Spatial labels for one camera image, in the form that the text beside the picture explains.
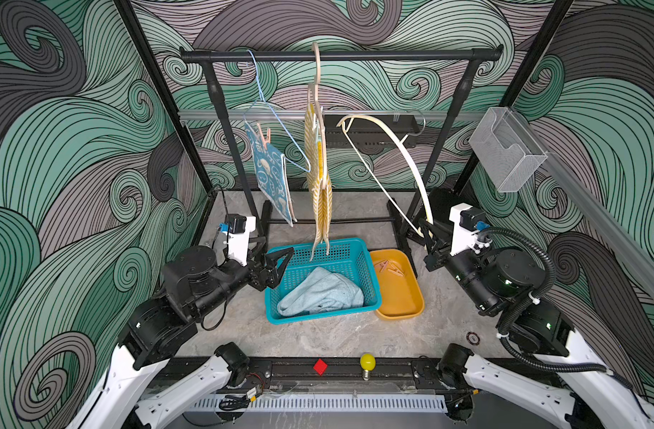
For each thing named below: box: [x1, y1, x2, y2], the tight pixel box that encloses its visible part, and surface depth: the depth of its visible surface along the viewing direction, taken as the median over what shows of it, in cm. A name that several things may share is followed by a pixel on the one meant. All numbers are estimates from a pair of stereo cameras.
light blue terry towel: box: [276, 266, 365, 317], surface depth 84 cm
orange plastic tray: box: [369, 248, 426, 321], surface depth 93 cm
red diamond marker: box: [312, 358, 328, 377], surface depth 74 cm
